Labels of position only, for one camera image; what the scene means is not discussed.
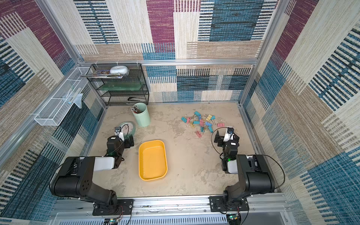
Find white oval device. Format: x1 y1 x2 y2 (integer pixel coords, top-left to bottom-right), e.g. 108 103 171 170
110 66 129 75

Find magazines on shelf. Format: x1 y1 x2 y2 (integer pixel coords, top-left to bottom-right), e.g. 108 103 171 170
80 69 124 79

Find yellow storage tray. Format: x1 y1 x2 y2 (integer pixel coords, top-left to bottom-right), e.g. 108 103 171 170
139 140 168 182

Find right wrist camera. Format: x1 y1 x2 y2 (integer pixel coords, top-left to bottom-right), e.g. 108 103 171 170
224 127 234 142

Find green round clock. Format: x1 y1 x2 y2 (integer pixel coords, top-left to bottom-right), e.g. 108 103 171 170
119 121 136 138

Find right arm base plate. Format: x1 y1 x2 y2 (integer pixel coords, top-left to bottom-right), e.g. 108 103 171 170
208 196 249 213

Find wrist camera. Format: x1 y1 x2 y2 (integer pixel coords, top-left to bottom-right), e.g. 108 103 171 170
224 127 234 142
114 127 124 141

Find green pen cup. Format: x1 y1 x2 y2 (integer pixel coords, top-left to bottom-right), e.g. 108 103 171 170
131 103 151 128

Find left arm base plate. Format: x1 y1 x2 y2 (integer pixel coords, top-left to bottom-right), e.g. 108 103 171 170
92 199 134 216

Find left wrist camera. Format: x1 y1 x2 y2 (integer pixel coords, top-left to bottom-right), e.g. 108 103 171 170
114 127 124 141

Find black wire shelf rack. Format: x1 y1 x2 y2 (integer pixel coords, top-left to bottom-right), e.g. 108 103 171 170
86 63 150 107

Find pink binder clip right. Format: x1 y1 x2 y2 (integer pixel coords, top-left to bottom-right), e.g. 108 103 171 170
217 120 225 128

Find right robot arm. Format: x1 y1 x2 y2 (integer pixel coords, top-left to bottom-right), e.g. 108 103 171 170
209 127 286 214

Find white wire wall basket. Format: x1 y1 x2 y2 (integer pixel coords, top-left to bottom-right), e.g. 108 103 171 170
34 67 88 126

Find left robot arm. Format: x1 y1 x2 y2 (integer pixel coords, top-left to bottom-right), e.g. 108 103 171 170
49 135 134 210

